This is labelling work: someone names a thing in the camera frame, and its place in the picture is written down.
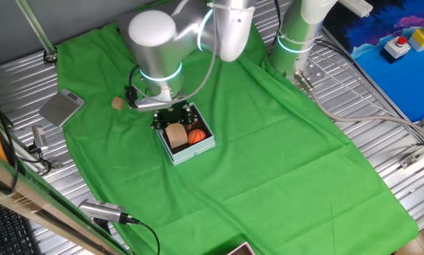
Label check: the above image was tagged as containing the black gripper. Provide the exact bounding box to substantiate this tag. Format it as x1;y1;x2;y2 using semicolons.
151;101;200;130

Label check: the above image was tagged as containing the large wooden block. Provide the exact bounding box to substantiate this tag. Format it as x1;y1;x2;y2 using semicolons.
164;123;189;149

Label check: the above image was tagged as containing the pale blue gift box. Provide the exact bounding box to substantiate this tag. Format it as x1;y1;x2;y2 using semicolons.
154;102;216;166

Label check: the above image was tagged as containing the pink box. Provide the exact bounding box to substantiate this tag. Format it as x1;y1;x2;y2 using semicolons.
226;241;255;255

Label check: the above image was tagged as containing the orange mini basketball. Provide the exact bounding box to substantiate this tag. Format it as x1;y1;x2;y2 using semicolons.
187;128;208;145

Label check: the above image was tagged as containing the green cloth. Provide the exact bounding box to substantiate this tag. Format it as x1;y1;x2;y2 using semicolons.
55;0;420;255

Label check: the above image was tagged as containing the silver digital scale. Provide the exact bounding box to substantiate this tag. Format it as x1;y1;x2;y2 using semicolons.
38;88;86;128

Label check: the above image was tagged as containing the pale metal rod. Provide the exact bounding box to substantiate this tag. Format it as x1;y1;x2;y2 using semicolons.
14;0;60;65

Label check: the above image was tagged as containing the black keyboard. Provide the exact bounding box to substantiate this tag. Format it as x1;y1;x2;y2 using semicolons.
0;197;43;255

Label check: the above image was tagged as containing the white power strip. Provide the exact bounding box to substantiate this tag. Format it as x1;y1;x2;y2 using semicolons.
337;0;374;18

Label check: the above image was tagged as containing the blue mat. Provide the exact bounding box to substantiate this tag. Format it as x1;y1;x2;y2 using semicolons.
320;0;424;123

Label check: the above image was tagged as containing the aluminium profile bar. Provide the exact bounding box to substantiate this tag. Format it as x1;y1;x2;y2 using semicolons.
398;136;424;170

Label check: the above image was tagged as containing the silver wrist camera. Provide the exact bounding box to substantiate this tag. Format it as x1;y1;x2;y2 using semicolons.
124;84;176;113

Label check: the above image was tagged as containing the thin black cable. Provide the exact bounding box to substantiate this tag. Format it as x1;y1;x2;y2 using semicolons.
124;63;144;107

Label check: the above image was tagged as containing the thin grey cable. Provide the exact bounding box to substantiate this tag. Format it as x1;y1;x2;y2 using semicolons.
176;3;221;104

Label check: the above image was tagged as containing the black camera cable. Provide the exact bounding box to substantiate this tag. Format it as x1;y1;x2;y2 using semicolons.
135;218;162;255

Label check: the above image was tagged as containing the ridged silver camera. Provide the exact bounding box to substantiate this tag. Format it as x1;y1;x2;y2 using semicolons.
77;198;141;235

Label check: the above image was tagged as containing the small silver camera on mount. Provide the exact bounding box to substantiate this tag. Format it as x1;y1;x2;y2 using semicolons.
27;125;63;176

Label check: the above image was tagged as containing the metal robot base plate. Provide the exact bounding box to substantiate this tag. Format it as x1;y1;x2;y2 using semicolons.
286;56;327;86

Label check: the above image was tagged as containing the wooden frame beam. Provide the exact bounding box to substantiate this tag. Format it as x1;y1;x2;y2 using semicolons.
0;147;132;255

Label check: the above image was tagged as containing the grey robot hose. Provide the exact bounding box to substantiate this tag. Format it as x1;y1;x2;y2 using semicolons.
293;69;424;143

